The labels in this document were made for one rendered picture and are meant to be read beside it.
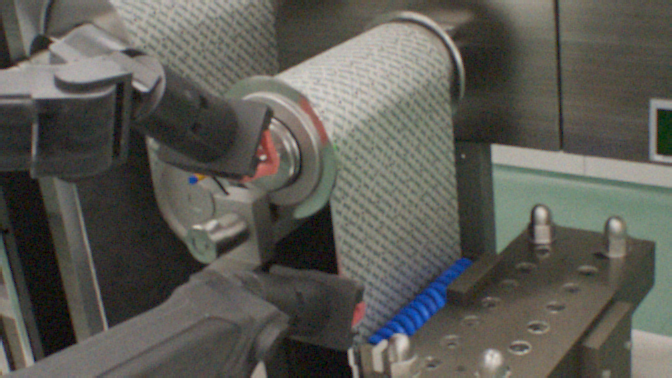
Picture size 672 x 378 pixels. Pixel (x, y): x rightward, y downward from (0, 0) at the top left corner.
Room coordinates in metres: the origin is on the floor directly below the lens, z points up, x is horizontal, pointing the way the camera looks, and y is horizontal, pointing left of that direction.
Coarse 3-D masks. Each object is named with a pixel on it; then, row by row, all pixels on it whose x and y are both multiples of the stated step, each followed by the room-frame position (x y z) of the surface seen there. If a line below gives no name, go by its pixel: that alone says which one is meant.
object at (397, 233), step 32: (448, 128) 1.11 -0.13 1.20; (416, 160) 1.05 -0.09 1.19; (448, 160) 1.10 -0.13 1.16; (352, 192) 0.95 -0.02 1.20; (384, 192) 0.99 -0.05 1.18; (416, 192) 1.04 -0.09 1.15; (448, 192) 1.10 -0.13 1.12; (352, 224) 0.95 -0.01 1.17; (384, 224) 0.99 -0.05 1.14; (416, 224) 1.04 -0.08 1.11; (448, 224) 1.09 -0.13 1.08; (352, 256) 0.94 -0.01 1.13; (384, 256) 0.99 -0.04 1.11; (416, 256) 1.04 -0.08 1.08; (448, 256) 1.09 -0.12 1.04; (384, 288) 0.98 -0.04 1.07; (416, 288) 1.03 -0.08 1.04; (384, 320) 0.98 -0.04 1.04; (352, 352) 0.93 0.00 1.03
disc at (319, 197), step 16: (256, 80) 0.97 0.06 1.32; (272, 80) 0.95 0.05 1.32; (224, 96) 0.99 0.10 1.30; (240, 96) 0.98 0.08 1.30; (288, 96) 0.94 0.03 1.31; (304, 96) 0.93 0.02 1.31; (304, 112) 0.93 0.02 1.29; (320, 112) 0.93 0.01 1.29; (320, 128) 0.92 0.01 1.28; (320, 144) 0.92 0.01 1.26; (336, 160) 0.92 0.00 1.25; (320, 176) 0.93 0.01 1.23; (336, 176) 0.92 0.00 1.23; (320, 192) 0.93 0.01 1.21; (272, 208) 0.97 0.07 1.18; (288, 208) 0.96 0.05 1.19; (304, 208) 0.94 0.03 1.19; (320, 208) 0.93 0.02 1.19
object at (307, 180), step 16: (256, 96) 0.96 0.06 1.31; (272, 96) 0.95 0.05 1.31; (288, 112) 0.94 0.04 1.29; (304, 128) 0.93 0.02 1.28; (304, 144) 0.93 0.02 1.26; (304, 160) 0.93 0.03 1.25; (320, 160) 0.92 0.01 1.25; (304, 176) 0.93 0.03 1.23; (272, 192) 0.96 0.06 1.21; (288, 192) 0.95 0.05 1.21; (304, 192) 0.93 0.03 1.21
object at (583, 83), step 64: (0, 0) 1.72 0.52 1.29; (320, 0) 1.33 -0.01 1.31; (384, 0) 1.27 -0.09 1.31; (448, 0) 1.21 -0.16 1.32; (512, 0) 1.16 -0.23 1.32; (576, 0) 1.11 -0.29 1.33; (640, 0) 1.07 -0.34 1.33; (512, 64) 1.16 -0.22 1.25; (576, 64) 1.12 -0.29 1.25; (640, 64) 1.07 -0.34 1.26; (512, 128) 1.17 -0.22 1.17; (576, 128) 1.12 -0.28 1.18; (640, 128) 1.07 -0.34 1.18
